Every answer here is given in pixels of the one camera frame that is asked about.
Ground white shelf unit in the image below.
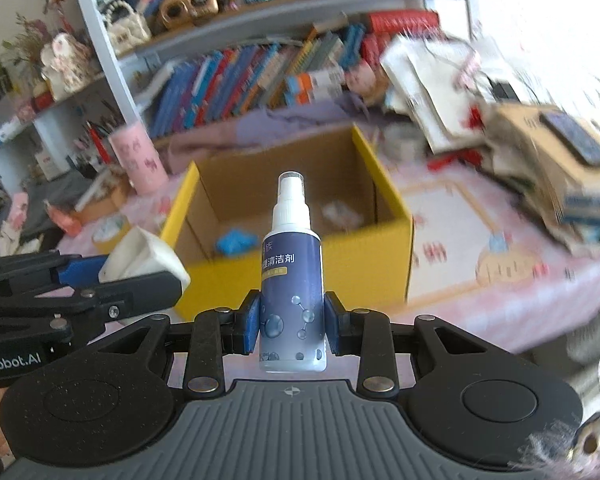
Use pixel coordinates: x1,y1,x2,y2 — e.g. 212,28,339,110
0,0,467,194

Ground pink purple cloth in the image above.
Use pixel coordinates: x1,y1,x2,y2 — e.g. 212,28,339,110
158,92,385,174

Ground yellow cardboard box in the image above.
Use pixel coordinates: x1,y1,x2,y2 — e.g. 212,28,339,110
161,125,414,321

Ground brown toy camera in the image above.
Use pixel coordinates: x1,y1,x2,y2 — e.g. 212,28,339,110
159,0,220,30

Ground grey folded cloth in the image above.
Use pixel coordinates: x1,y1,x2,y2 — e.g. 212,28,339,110
19,170,93,244

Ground coral pink bottle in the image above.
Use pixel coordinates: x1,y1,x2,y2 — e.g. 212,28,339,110
44,200,82,237

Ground yellow tape roll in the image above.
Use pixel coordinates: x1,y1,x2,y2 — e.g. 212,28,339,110
92,212,131,255

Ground small pink case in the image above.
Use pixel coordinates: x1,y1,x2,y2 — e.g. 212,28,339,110
6,192,29,231

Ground blue spray cleaner bottle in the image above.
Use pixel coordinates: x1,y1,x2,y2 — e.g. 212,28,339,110
260,171,327,373

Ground pile of papers and bags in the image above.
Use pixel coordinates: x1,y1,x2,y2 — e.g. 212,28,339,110
380,36,600,256

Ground white quilted handbag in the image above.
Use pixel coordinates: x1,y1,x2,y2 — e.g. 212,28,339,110
104,0,152,56

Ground pink checkered tablecloth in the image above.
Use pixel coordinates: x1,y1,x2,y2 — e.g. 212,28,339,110
54,159,600,356

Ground wooden chessboard box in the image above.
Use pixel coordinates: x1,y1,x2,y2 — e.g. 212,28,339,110
72,166,131,224

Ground orange white boxes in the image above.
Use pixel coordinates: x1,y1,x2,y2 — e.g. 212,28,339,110
284,65,344,106

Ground row of colourful books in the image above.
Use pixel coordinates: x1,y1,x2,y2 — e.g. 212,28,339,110
136,9,441,140

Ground beige sponge block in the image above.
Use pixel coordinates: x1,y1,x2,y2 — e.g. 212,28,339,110
98,226,190,292

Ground blue crumpled object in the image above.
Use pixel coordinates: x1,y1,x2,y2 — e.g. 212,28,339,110
215,229,259,258

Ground pink cylindrical tube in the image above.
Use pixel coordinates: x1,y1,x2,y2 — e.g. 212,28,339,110
108,122,169,195

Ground pink pig figurine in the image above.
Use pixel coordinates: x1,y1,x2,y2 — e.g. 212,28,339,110
344,61,376,96

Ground floral plush doll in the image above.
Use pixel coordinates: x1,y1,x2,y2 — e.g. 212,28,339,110
41,32,95,101

